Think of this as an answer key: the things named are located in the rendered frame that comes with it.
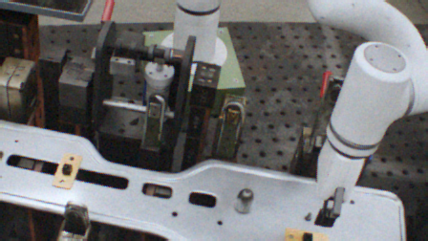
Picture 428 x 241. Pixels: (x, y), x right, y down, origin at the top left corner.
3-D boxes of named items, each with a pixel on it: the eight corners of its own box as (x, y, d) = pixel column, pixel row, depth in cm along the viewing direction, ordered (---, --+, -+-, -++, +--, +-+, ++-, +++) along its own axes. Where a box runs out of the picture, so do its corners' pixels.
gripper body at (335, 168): (330, 107, 97) (311, 154, 105) (330, 155, 90) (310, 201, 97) (374, 116, 97) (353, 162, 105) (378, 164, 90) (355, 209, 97)
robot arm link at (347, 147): (331, 98, 95) (325, 112, 97) (331, 140, 89) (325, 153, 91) (381, 109, 95) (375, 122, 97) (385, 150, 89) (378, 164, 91)
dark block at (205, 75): (172, 210, 151) (192, 82, 121) (177, 188, 156) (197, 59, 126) (192, 214, 151) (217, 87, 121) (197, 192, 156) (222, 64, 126)
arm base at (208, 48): (160, 30, 183) (163, -21, 169) (225, 32, 184) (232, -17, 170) (158, 75, 170) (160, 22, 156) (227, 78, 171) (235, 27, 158)
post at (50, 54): (47, 181, 151) (37, 56, 123) (53, 165, 155) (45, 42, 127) (66, 185, 151) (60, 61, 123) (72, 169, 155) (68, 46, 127)
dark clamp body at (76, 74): (53, 203, 147) (44, 86, 120) (69, 163, 157) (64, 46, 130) (96, 211, 147) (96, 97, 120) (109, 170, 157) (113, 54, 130)
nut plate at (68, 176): (70, 189, 114) (70, 186, 113) (51, 186, 114) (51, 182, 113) (82, 157, 120) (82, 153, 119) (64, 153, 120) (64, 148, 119)
